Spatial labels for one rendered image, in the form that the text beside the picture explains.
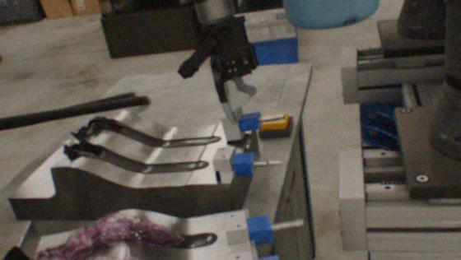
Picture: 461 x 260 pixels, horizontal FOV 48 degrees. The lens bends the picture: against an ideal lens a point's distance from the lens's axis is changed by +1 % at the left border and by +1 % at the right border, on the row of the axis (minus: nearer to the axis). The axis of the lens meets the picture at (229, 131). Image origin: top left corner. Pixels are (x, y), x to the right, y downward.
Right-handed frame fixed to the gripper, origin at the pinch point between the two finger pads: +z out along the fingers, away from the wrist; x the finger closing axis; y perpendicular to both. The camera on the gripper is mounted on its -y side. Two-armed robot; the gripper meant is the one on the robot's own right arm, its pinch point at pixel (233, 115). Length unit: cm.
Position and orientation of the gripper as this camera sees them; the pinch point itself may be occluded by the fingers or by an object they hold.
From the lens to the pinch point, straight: 109.9
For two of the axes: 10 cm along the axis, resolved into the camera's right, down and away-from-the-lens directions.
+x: 2.5, -3.4, 9.1
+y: 9.3, -1.6, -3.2
